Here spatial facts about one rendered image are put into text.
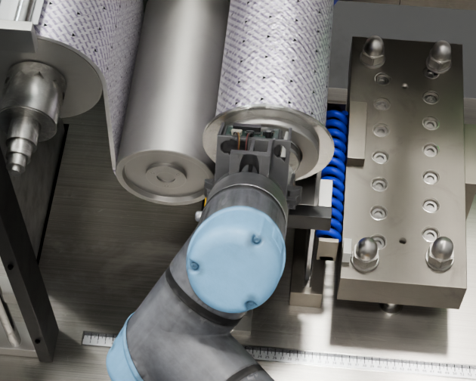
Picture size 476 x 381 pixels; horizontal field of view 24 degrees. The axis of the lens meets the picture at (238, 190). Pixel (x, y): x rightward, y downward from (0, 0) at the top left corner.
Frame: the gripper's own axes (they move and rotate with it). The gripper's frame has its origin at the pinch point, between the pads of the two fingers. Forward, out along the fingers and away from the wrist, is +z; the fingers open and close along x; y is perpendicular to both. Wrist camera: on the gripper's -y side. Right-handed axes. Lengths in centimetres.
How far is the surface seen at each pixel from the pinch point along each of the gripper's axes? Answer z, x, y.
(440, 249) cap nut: 15.5, -23.0, -13.0
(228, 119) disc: 1.6, 3.5, 5.0
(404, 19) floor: 186, -30, -10
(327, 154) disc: 4.9, -7.6, 0.9
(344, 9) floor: 187, -14, -8
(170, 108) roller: 9.7, 10.9, 3.7
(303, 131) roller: 1.3, -4.7, 4.2
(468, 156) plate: 32.4, -27.5, -5.4
